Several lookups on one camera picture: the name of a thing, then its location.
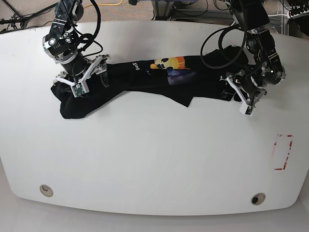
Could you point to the black tripod legs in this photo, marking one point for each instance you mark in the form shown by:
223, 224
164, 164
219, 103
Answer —
19, 22

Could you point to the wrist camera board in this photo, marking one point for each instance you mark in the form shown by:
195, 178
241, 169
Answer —
79, 89
246, 110

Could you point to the black graphic T-shirt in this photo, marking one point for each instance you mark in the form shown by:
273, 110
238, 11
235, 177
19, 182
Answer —
178, 78

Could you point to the white power strip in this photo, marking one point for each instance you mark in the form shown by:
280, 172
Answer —
296, 13

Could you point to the table grommet hole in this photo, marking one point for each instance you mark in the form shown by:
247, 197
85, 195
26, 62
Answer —
258, 198
46, 191

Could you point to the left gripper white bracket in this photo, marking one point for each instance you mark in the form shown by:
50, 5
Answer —
241, 88

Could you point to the red tape rectangle marking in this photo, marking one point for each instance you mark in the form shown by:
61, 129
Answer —
281, 151

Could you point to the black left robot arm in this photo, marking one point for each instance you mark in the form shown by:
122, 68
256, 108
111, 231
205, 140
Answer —
252, 18

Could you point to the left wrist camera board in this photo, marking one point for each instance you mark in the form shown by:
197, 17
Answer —
246, 110

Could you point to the aluminium frame stand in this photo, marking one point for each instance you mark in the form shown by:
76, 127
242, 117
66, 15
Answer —
162, 9

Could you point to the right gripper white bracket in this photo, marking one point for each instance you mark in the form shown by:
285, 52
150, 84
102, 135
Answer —
80, 69

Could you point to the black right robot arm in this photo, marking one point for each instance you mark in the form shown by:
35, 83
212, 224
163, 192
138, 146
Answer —
78, 53

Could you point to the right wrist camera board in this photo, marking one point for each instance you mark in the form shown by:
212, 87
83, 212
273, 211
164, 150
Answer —
79, 89

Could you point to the left table grommet hole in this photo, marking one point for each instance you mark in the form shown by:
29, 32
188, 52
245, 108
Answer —
46, 191

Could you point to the right table grommet hole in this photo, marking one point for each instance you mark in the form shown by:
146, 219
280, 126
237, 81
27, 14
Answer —
258, 198

